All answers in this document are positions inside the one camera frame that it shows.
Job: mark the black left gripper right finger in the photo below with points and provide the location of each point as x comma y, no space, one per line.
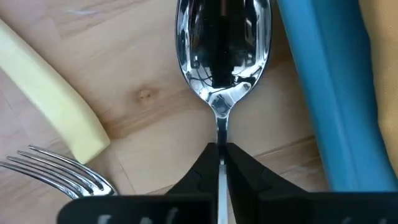
280,208

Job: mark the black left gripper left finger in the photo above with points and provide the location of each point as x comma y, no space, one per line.
186,205

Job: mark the yellow cloth napkin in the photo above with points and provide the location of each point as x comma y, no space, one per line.
385,62

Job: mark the blue plastic tray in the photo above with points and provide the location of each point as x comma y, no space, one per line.
335,93

